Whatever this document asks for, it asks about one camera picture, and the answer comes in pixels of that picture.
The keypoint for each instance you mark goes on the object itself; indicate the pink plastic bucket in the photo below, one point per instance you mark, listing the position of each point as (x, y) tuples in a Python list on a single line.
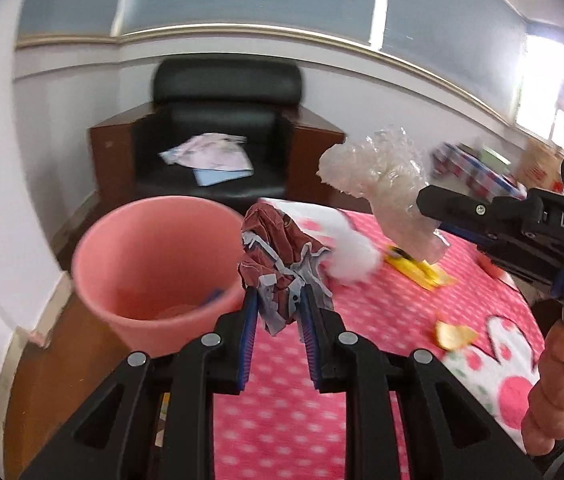
[(127, 250)]

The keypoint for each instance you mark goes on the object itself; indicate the pink polka dot blanket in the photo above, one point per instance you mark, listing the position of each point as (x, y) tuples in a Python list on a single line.
[(361, 310)]

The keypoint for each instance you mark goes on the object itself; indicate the patterned white cloth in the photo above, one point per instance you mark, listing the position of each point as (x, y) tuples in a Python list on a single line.
[(207, 152)]

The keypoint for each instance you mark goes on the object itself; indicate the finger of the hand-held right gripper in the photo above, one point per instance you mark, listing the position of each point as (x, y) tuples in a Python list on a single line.
[(461, 205), (501, 252)]

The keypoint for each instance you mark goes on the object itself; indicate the brown paper bag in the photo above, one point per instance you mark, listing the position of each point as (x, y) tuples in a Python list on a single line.
[(536, 165)]

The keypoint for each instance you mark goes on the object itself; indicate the clear plastic bag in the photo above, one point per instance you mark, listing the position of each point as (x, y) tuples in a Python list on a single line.
[(376, 170)]

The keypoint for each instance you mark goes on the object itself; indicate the maroon wrapper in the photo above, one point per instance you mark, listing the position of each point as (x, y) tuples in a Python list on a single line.
[(277, 240)]

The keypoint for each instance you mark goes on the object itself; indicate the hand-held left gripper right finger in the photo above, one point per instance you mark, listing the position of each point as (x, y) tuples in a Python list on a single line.
[(313, 340)]

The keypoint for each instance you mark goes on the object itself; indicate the orange peel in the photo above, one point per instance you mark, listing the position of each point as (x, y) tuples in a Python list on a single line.
[(454, 337)]

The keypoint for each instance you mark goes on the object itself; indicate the green box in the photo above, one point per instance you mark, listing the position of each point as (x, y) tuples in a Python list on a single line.
[(495, 156)]

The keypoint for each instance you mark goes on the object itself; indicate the light blue paper sheet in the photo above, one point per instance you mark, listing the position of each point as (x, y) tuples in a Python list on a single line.
[(217, 176)]

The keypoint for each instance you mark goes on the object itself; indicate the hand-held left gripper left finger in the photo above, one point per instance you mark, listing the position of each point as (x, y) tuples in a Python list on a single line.
[(248, 340)]

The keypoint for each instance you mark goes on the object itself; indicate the black leather armchair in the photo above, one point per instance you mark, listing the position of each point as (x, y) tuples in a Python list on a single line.
[(222, 85)]

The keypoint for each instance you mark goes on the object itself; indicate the person's right hand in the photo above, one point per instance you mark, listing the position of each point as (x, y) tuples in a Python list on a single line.
[(546, 400)]

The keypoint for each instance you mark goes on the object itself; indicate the yellow snack wrapper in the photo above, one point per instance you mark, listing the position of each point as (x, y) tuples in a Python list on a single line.
[(421, 272)]

